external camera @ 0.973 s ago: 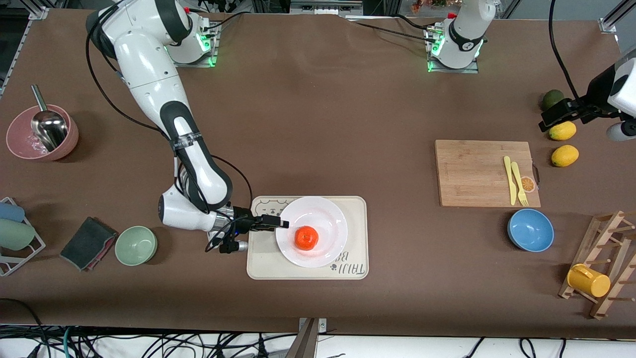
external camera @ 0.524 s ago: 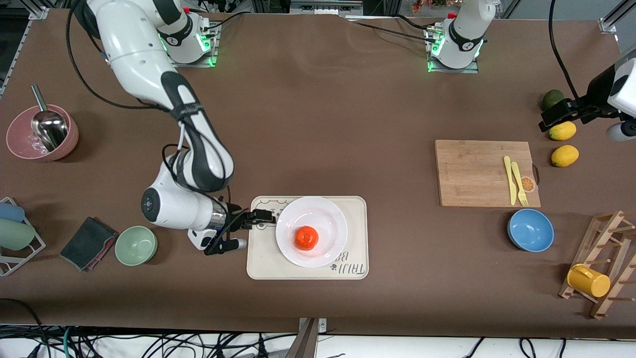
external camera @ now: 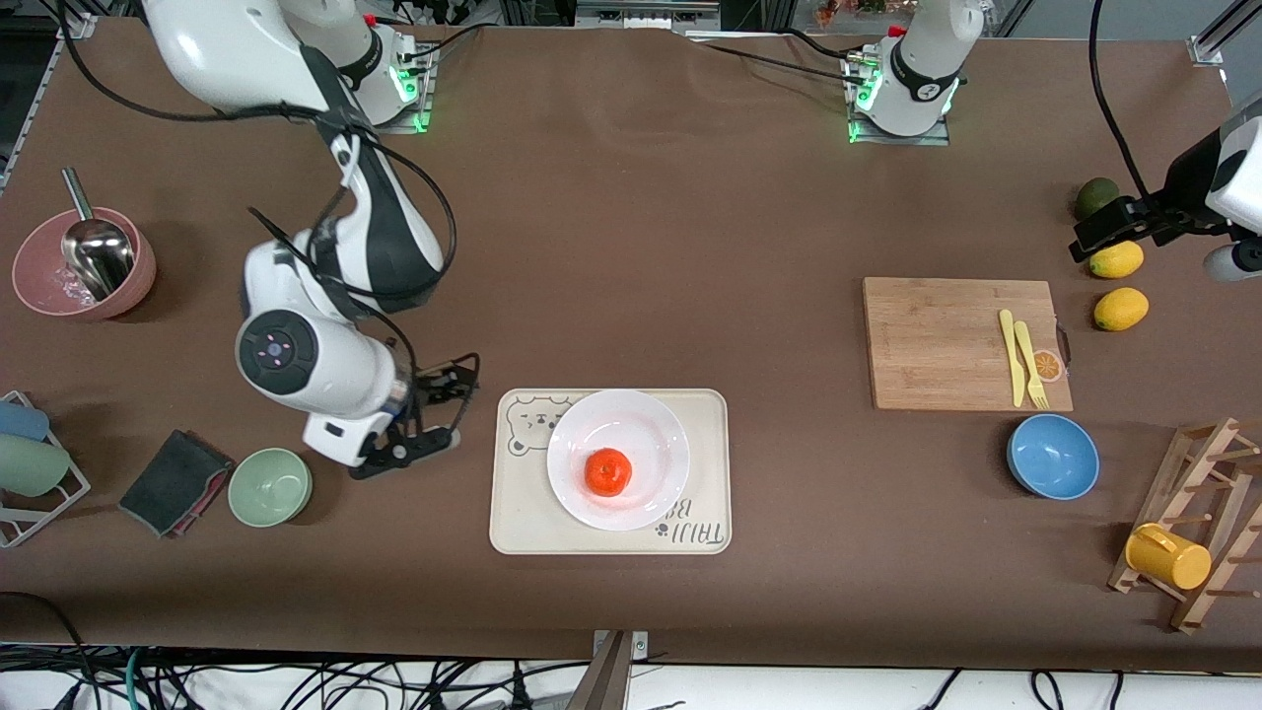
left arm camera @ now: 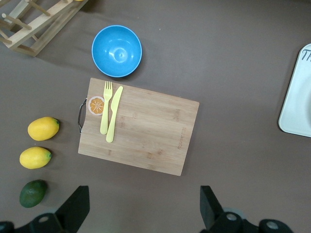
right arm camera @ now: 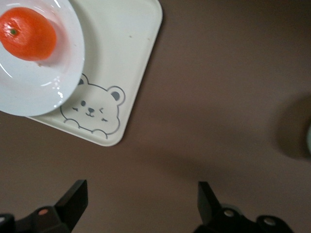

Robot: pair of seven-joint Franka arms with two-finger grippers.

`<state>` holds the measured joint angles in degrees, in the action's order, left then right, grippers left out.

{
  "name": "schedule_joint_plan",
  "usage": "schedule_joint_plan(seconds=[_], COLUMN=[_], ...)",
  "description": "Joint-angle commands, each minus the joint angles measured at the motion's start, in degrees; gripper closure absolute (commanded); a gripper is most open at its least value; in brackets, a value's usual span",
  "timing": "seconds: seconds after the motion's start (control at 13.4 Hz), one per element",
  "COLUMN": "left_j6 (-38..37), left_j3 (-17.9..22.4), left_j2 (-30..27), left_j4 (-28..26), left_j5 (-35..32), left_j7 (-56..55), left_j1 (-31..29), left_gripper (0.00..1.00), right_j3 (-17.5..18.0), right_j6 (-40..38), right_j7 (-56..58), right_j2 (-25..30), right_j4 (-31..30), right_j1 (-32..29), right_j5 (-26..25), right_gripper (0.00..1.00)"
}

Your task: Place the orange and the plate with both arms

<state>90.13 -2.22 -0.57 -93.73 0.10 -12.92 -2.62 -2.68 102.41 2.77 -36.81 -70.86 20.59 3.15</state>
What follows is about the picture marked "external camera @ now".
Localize black base cable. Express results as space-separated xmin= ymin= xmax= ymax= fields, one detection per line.
xmin=399 ymin=20 xmax=489 ymax=75
xmin=680 ymin=30 xmax=874 ymax=90

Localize dark grey folded cloth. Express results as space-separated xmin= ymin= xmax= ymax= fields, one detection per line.
xmin=118 ymin=429 xmax=235 ymax=540

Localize pink bowl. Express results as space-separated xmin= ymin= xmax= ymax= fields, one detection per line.
xmin=12 ymin=206 xmax=157 ymax=321

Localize wooden mug rack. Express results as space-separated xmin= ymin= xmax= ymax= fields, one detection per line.
xmin=1107 ymin=417 xmax=1262 ymax=635

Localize sage green cup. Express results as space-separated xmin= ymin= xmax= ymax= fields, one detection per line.
xmin=0 ymin=434 xmax=72 ymax=498

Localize grey metal frame beam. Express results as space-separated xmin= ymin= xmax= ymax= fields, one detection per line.
xmin=575 ymin=0 xmax=723 ymax=31

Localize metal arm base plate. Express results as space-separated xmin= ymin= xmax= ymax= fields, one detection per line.
xmin=846 ymin=49 xmax=951 ymax=147
xmin=370 ymin=44 xmax=436 ymax=135

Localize dark green avocado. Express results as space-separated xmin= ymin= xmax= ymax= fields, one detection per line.
xmin=1075 ymin=177 xmax=1122 ymax=220

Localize aluminium frame profile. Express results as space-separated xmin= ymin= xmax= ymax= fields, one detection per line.
xmin=0 ymin=10 xmax=97 ymax=193
xmin=1188 ymin=0 xmax=1262 ymax=68

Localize yellow mug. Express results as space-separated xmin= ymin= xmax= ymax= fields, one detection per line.
xmin=1125 ymin=523 xmax=1213 ymax=592

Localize blue bowl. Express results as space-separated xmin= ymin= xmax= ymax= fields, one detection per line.
xmin=1006 ymin=413 xmax=1101 ymax=502

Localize yellow plastic fork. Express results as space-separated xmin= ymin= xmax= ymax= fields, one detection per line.
xmin=1014 ymin=320 xmax=1050 ymax=410

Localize cream bear print tray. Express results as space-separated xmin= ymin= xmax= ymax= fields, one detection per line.
xmin=489 ymin=388 xmax=733 ymax=556

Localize wooden cutting board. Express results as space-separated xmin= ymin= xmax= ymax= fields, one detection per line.
xmin=863 ymin=277 xmax=1075 ymax=413

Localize orange mandarin fruit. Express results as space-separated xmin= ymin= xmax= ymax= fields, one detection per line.
xmin=585 ymin=447 xmax=634 ymax=497

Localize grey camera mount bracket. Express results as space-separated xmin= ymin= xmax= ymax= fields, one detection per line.
xmin=590 ymin=629 xmax=650 ymax=710

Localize black looped floor cable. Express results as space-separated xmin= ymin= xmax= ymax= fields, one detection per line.
xmin=0 ymin=590 xmax=98 ymax=710

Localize pale green bowl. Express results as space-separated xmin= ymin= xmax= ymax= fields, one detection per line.
xmin=227 ymin=448 xmax=315 ymax=530

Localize clear ice pieces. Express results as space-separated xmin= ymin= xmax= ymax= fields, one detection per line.
xmin=41 ymin=274 xmax=95 ymax=309

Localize teal floor cable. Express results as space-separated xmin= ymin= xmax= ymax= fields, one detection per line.
xmin=120 ymin=646 xmax=151 ymax=710

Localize yellow lemon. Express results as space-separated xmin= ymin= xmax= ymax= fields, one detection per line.
xmin=1092 ymin=287 xmax=1151 ymax=332
xmin=1089 ymin=240 xmax=1146 ymax=280

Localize steel scoop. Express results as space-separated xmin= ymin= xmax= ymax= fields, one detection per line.
xmin=61 ymin=167 xmax=136 ymax=303

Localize white round plate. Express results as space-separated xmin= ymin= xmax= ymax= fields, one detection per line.
xmin=546 ymin=389 xmax=691 ymax=533

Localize white wire cup rack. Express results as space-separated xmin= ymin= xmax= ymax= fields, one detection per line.
xmin=0 ymin=390 xmax=93 ymax=549

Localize blue cup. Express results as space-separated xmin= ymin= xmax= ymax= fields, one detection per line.
xmin=0 ymin=400 xmax=50 ymax=442

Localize yellow plastic knife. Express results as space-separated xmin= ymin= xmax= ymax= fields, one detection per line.
xmin=999 ymin=309 xmax=1027 ymax=408

